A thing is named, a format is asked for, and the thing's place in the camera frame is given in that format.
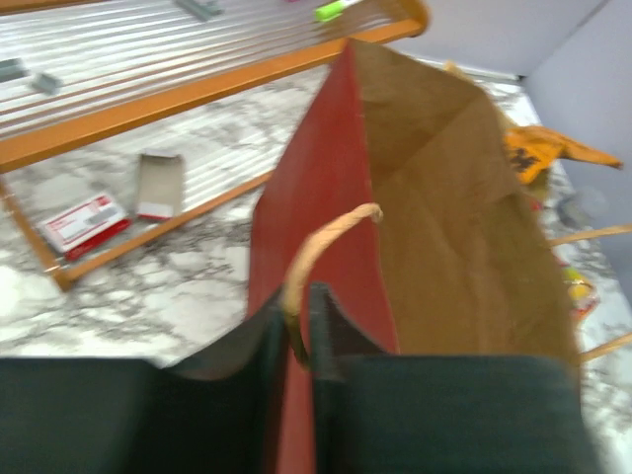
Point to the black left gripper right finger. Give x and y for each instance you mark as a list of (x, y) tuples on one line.
[(375, 412)]

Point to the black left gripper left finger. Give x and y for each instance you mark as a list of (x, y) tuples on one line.
[(213, 412)]

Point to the red brown paper bag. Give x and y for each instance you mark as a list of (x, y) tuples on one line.
[(396, 191)]

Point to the red fruit candy snack bag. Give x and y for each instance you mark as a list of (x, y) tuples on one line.
[(582, 292)]

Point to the orange yellow snack bag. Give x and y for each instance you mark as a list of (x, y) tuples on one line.
[(533, 149)]

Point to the red white staple box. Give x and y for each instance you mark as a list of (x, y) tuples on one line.
[(81, 228)]

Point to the open staple box tray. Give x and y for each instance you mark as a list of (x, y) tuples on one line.
[(160, 185)]

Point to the small clear plastic cup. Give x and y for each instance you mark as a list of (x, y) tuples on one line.
[(581, 207)]

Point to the orange wooden shelf rack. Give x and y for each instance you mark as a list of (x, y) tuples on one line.
[(126, 64)]

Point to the grey staple strips lower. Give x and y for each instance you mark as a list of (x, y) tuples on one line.
[(13, 69)]

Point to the grey staple strip upper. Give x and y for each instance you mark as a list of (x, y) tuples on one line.
[(203, 11)]

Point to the green cap marker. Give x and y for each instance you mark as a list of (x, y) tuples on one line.
[(333, 10)]

